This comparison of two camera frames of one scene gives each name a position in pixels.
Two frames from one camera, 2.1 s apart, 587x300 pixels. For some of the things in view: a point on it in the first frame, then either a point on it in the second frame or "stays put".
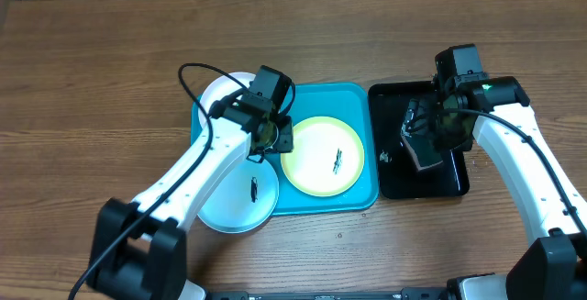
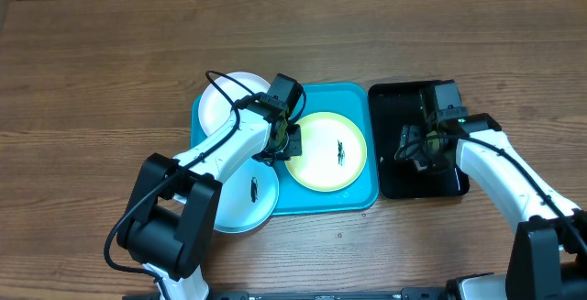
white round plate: [219, 87] stays put
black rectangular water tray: [398, 175] stays put
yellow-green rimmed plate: [327, 157] stays put
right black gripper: [423, 123] -> [417, 144]
